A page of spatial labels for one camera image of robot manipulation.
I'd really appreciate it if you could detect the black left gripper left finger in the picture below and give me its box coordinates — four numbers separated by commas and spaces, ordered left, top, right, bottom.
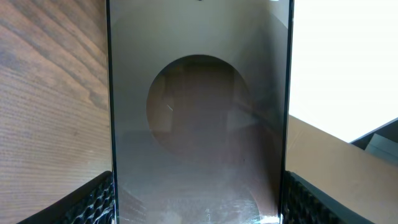
18, 171, 115, 224

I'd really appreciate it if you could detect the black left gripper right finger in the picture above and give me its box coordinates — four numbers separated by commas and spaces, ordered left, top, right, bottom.
280, 171, 373, 224

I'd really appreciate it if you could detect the Galaxy S25 Ultra smartphone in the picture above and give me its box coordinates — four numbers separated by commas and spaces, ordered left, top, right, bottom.
106, 0, 294, 224

